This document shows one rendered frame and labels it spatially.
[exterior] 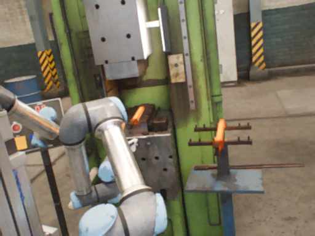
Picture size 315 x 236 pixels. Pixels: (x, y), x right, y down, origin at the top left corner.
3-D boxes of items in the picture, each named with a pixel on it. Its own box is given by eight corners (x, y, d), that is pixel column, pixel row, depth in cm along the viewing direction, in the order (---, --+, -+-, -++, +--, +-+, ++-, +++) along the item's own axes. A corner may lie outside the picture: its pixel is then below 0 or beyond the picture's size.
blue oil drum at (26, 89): (37, 126, 601) (24, 80, 576) (10, 128, 615) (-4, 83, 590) (53, 117, 655) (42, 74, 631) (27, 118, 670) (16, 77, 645)
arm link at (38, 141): (43, 145, 146) (50, 122, 150) (26, 144, 151) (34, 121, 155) (55, 150, 152) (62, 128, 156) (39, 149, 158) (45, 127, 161)
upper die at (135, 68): (139, 76, 188) (136, 60, 186) (106, 80, 191) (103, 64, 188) (149, 66, 228) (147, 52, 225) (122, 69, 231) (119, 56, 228)
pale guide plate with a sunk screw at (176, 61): (185, 81, 198) (182, 53, 193) (171, 83, 199) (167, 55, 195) (185, 80, 200) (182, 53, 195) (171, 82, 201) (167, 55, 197)
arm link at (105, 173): (98, 184, 136) (95, 166, 134) (105, 173, 147) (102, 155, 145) (116, 183, 135) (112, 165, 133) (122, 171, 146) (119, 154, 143)
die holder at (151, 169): (179, 200, 203) (170, 134, 190) (121, 203, 208) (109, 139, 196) (183, 161, 256) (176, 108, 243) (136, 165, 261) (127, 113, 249)
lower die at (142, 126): (147, 133, 198) (146, 119, 196) (117, 135, 201) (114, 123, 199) (155, 113, 238) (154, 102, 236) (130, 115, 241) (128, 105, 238)
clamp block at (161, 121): (167, 131, 196) (165, 120, 194) (154, 132, 197) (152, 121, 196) (168, 124, 208) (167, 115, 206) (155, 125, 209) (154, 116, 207)
